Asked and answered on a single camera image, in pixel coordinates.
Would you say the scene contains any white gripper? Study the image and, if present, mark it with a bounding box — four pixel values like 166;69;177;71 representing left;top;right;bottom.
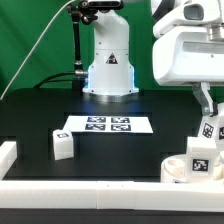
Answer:
151;0;224;116

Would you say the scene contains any white round stool seat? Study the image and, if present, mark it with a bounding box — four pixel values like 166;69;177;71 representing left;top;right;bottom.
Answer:
160;154;224;183

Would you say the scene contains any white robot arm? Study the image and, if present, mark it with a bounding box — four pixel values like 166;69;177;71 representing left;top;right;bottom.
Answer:
84;0;224;116

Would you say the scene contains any white marker sheet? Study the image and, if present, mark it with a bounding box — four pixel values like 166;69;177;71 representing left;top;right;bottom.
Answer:
64;115;153;134

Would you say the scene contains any green backdrop curtain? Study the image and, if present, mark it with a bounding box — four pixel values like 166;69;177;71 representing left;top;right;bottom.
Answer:
0;0;224;98

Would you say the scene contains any black camera on mount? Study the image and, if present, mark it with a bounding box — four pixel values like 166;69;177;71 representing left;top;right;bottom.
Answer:
80;0;124;10

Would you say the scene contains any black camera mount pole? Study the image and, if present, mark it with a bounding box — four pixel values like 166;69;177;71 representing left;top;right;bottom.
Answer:
67;4;84;92

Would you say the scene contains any black cable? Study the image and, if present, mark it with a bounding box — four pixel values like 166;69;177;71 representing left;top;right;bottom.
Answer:
33;71;84;89

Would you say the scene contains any white cable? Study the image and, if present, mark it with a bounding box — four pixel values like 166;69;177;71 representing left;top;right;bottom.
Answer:
0;0;76;101

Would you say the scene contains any white front rail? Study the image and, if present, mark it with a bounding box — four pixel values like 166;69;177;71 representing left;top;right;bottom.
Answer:
0;181;224;212

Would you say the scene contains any white left rail block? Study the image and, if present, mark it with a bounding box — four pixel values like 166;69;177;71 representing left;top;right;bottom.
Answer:
0;141;17;181

